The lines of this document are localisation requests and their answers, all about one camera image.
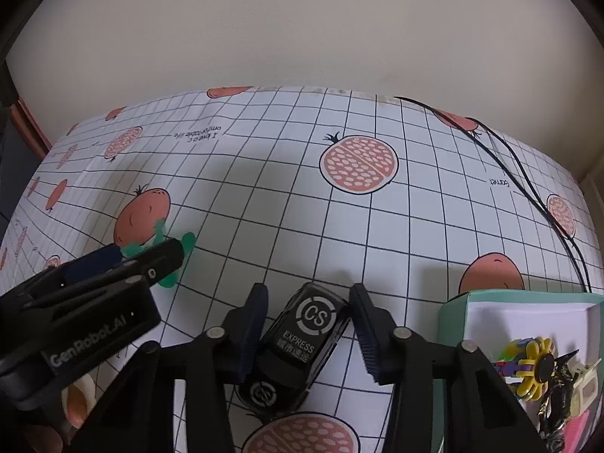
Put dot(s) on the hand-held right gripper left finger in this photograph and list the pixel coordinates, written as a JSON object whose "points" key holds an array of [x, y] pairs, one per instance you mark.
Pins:
{"points": [[252, 325]]}

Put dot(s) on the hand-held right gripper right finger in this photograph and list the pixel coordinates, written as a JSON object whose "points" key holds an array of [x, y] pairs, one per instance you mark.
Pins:
{"points": [[365, 335]]}

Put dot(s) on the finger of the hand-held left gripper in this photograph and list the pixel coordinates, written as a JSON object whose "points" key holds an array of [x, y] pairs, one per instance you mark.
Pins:
{"points": [[155, 262], [94, 262]]}

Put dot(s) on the green plastic toy piece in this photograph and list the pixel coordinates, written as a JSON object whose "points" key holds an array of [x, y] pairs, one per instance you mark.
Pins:
{"points": [[188, 243]]}

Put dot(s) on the black toy car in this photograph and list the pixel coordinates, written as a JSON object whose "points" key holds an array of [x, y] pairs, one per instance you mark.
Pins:
{"points": [[302, 339]]}

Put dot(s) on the white tray with teal rim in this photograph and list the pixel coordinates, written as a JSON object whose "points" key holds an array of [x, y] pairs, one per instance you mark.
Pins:
{"points": [[519, 316]]}

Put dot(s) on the yellow sunflower toy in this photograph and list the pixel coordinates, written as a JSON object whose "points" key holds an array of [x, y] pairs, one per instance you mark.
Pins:
{"points": [[542, 365]]}

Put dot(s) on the dark shiny wrapper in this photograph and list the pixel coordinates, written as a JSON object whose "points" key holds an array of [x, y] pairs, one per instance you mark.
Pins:
{"points": [[559, 387]]}

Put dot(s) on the pink hair roller clip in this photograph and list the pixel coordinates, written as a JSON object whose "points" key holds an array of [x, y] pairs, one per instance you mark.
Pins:
{"points": [[578, 429]]}

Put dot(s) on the person's left hand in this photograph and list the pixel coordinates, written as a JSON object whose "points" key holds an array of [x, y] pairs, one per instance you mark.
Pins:
{"points": [[75, 406]]}

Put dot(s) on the dark cabinet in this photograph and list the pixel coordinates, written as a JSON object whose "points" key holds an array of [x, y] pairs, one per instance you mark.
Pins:
{"points": [[14, 174]]}

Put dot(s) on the grid tablecloth with fruit print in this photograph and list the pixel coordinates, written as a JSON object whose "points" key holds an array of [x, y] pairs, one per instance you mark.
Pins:
{"points": [[283, 188]]}

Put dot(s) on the cream plastic piece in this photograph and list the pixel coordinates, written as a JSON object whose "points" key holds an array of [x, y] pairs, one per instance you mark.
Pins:
{"points": [[585, 382]]}

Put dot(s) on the reddish wooden frame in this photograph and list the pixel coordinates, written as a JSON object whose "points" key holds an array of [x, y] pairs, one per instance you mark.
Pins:
{"points": [[33, 125]]}

